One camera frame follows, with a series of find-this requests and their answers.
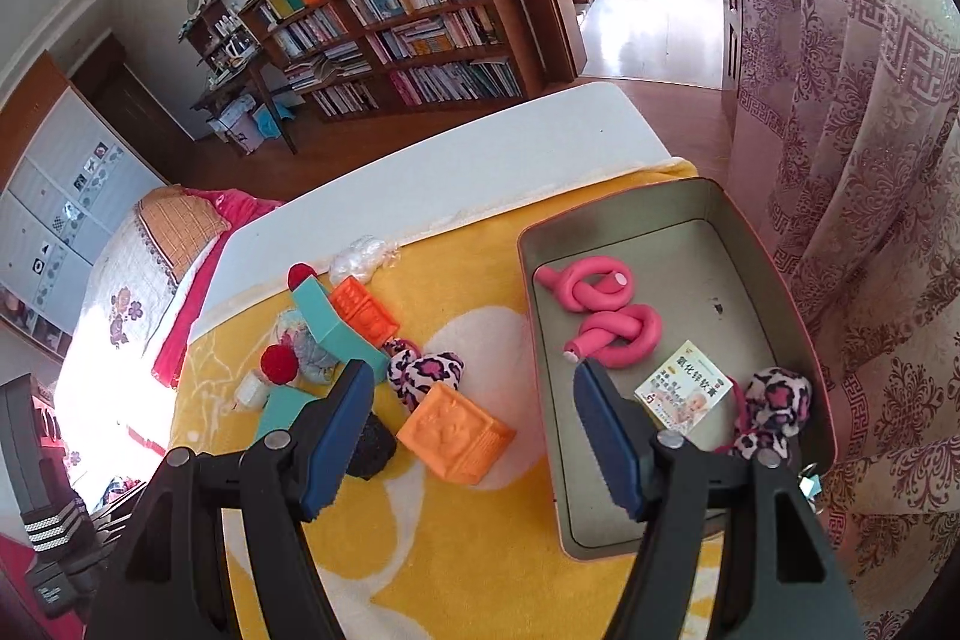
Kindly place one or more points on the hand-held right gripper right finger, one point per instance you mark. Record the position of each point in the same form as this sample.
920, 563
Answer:
607, 437

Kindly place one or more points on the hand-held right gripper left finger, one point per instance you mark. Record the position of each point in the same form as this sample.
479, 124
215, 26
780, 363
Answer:
337, 437

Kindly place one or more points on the teal cardboard box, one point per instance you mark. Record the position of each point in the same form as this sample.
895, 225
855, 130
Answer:
281, 411
330, 325

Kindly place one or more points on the red pompom ball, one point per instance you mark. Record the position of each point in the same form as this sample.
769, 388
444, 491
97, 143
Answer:
301, 274
279, 362

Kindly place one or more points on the white roll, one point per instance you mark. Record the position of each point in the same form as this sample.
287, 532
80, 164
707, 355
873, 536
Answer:
251, 392

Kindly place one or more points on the leopard print scrunchie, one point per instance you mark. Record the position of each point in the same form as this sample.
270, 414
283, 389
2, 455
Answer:
424, 374
776, 404

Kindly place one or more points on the orange block with figure relief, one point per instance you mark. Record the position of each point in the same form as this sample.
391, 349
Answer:
454, 437

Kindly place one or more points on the red metal tin container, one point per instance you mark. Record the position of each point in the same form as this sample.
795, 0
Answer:
675, 250

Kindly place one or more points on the grey knitted scrunchie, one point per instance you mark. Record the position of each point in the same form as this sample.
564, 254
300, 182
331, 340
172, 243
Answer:
315, 359

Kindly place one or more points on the small medicine booklet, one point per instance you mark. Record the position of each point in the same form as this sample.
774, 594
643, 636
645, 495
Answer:
682, 396

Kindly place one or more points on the pink foam hair curler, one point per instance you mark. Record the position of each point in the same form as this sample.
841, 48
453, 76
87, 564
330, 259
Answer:
622, 332
592, 284

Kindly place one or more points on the orange block with dots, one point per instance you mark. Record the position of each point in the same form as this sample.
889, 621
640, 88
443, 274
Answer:
364, 310

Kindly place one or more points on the yellow and white towel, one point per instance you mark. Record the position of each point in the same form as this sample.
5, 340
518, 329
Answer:
450, 535

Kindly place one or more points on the clear plastic bag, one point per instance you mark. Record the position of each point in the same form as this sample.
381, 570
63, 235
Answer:
360, 257

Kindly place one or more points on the floral bed quilt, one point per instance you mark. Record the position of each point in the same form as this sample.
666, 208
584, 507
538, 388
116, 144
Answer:
112, 340

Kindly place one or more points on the orange checked pillow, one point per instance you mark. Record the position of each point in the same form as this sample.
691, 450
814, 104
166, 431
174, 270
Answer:
180, 220

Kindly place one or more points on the white table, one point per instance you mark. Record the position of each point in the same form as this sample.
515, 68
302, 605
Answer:
450, 160

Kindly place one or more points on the white panelled wardrobe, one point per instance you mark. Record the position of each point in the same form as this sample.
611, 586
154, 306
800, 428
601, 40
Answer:
52, 212

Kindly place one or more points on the pink storage bin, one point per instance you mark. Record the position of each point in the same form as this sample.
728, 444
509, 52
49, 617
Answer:
244, 126

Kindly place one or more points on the pink patterned curtain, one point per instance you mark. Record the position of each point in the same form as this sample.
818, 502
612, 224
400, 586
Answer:
862, 160

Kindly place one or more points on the dark wooden shelf desk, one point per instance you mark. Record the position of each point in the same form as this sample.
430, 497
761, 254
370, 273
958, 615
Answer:
225, 55

